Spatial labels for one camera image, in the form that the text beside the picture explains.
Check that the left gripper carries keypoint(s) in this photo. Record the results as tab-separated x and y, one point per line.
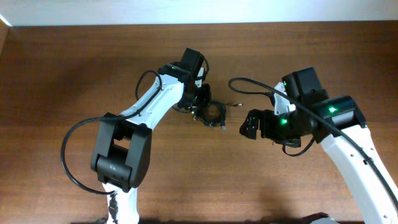
204	94

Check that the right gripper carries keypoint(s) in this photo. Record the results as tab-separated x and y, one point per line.
265	123

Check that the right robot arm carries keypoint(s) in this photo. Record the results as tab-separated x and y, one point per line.
302	107

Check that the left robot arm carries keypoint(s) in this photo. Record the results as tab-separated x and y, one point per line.
121	156

